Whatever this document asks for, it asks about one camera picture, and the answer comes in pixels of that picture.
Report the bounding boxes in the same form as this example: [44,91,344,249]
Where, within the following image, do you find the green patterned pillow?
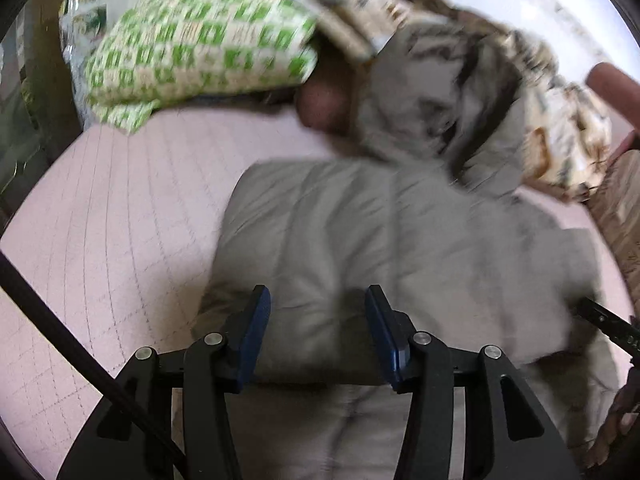
[82,0,321,133]

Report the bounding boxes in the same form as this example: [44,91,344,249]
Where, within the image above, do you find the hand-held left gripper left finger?
[56,285,272,480]

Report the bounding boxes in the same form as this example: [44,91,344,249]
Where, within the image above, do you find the wooden glass door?
[0,0,86,211]

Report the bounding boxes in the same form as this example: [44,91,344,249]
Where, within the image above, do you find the grey quilted jacket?
[192,22,621,480]

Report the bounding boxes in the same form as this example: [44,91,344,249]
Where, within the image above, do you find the clear plastic bag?
[59,0,108,86]

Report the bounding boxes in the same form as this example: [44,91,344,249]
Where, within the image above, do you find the striped brown cushion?
[592,147,640,286]

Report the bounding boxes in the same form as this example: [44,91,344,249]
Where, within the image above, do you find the leaf print fleece blanket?
[192,0,613,201]

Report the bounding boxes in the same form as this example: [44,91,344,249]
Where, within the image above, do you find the person's right hand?
[584,362,640,467]

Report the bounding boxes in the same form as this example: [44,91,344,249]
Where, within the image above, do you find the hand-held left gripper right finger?
[365,285,583,480]

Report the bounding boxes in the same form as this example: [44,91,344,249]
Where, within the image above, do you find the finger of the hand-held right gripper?
[577,297,640,361]

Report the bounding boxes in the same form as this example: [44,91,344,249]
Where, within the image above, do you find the black cable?
[0,250,188,480]

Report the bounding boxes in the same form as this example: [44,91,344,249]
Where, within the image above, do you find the pink quilted bed sheet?
[0,105,640,480]

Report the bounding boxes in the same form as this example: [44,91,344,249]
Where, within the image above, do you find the brown sofa armrest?
[585,62,640,153]

